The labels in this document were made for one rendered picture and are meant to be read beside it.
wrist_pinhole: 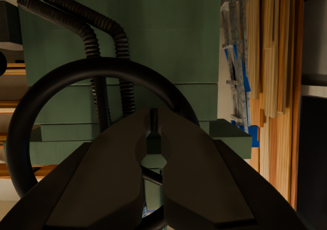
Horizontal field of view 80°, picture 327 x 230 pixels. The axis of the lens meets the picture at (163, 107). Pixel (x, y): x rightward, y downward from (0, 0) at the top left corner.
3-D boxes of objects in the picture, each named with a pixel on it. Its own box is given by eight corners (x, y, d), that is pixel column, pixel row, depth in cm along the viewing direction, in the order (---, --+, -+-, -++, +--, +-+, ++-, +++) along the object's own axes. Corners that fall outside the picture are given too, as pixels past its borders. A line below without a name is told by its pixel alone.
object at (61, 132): (209, 121, 47) (209, 137, 48) (193, 107, 68) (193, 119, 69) (40, 124, 46) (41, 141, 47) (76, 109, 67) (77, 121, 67)
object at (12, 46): (3, -1, 38) (8, 42, 39) (40, 17, 50) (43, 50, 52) (-42, -1, 38) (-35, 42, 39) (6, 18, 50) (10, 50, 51)
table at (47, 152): (277, 150, 39) (275, 179, 40) (225, 118, 69) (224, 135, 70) (-40, 159, 37) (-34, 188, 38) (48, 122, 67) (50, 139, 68)
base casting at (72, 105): (220, 83, 46) (219, 121, 47) (185, 79, 103) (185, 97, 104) (24, 86, 45) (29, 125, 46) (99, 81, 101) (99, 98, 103)
